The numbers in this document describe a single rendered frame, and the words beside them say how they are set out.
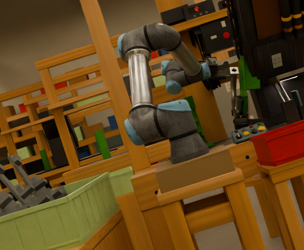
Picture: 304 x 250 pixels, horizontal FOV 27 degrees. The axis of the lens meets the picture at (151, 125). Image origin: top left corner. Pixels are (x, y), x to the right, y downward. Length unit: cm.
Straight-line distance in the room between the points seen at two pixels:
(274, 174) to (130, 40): 81
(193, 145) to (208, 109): 100
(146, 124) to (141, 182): 41
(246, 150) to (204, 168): 51
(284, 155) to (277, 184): 11
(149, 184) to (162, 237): 24
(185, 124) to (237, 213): 38
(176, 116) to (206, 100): 99
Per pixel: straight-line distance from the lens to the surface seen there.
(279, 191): 243
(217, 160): 225
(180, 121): 233
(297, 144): 246
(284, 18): 284
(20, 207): 238
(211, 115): 331
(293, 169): 243
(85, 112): 978
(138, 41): 260
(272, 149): 242
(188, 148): 232
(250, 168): 273
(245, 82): 297
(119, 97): 330
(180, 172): 225
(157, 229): 273
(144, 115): 239
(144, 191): 271
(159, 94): 339
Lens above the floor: 112
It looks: 1 degrees down
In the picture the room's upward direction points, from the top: 18 degrees counter-clockwise
